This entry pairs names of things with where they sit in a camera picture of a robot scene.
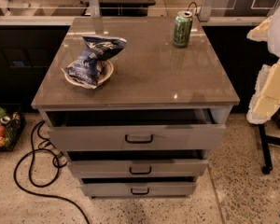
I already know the black rolling stand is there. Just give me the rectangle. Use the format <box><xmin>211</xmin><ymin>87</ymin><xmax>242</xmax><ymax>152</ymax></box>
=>
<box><xmin>259</xmin><ymin>111</ymin><xmax>280</xmax><ymax>175</ymax></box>

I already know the blue chip bag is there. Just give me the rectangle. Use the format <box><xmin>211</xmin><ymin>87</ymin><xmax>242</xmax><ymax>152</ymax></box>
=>
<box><xmin>62</xmin><ymin>35</ymin><xmax>127</xmax><ymax>88</ymax></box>

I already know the top grey drawer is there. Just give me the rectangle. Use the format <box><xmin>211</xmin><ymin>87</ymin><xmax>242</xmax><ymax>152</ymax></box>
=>
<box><xmin>45</xmin><ymin>108</ymin><xmax>227</xmax><ymax>151</ymax></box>

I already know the bottom grey drawer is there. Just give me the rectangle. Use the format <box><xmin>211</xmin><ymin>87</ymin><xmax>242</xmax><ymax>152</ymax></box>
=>
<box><xmin>81</xmin><ymin>176</ymin><xmax>197</xmax><ymax>198</ymax></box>

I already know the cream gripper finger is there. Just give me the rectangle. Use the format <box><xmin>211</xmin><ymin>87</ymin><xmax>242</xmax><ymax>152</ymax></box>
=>
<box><xmin>246</xmin><ymin>60</ymin><xmax>280</xmax><ymax>124</ymax></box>

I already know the grey drawer cabinet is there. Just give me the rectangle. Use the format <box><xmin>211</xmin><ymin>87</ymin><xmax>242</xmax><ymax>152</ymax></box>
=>
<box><xmin>31</xmin><ymin>16</ymin><xmax>241</xmax><ymax>200</ymax></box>

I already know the middle grey drawer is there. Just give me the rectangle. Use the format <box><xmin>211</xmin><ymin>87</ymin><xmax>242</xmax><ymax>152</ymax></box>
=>
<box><xmin>67</xmin><ymin>150</ymin><xmax>208</xmax><ymax>178</ymax></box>

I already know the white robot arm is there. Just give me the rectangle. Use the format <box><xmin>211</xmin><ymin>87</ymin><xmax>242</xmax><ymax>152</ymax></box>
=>
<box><xmin>246</xmin><ymin>7</ymin><xmax>280</xmax><ymax>124</ymax></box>

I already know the white paper bowl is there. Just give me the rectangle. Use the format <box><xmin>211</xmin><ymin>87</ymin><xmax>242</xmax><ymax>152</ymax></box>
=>
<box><xmin>64</xmin><ymin>61</ymin><xmax>114</xmax><ymax>89</ymax></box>

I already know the grey drawer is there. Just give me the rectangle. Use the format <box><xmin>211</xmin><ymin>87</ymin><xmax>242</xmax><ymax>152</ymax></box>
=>
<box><xmin>45</xmin><ymin>108</ymin><xmax>227</xmax><ymax>151</ymax></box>
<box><xmin>81</xmin><ymin>176</ymin><xmax>197</xmax><ymax>198</ymax></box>
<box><xmin>67</xmin><ymin>150</ymin><xmax>208</xmax><ymax>178</ymax></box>

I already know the black wire fruit basket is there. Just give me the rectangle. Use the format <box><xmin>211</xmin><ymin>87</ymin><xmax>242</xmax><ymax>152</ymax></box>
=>
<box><xmin>0</xmin><ymin>112</ymin><xmax>26</xmax><ymax>152</ymax></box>

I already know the green soda can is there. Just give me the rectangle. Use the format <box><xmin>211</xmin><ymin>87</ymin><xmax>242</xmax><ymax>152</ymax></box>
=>
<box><xmin>173</xmin><ymin>10</ymin><xmax>193</xmax><ymax>48</ymax></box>

